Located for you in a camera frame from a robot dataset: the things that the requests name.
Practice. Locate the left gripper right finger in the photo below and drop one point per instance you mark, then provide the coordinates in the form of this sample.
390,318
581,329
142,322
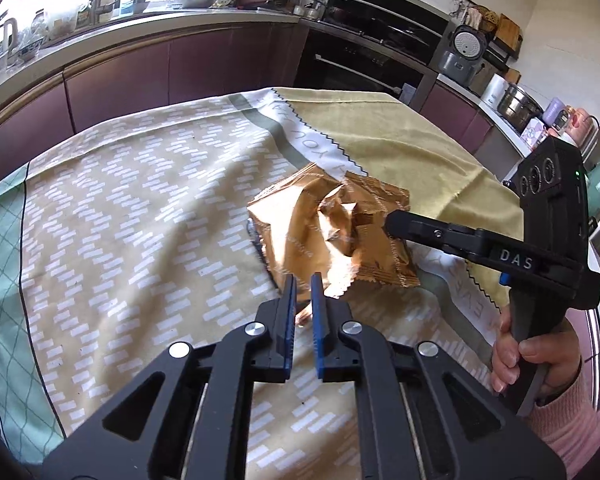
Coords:
337,356

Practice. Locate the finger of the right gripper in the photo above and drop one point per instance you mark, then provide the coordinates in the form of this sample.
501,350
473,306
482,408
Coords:
468,243

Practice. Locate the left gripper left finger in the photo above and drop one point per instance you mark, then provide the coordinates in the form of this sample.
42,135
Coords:
272,361

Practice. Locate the large gold snack bag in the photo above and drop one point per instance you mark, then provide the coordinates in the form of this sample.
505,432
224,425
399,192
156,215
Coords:
312,223

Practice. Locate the pink sleeve right forearm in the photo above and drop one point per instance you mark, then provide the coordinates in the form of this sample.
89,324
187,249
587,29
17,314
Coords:
566,420

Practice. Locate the person's right hand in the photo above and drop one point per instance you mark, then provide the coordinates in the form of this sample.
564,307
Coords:
559,350

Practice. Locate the steel pot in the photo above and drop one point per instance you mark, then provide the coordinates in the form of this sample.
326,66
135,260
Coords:
517,107

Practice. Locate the grey rice cooker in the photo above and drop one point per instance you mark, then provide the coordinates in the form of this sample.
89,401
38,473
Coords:
461,59

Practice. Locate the patterned tablecloth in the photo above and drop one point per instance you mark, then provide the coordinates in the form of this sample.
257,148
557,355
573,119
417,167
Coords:
134,234

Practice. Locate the black built-in oven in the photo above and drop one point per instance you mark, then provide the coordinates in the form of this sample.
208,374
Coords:
389,46

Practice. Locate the maroon base cabinets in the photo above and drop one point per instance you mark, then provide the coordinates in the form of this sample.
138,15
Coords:
146,74

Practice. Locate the glass kettle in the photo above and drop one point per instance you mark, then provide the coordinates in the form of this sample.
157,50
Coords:
2,45

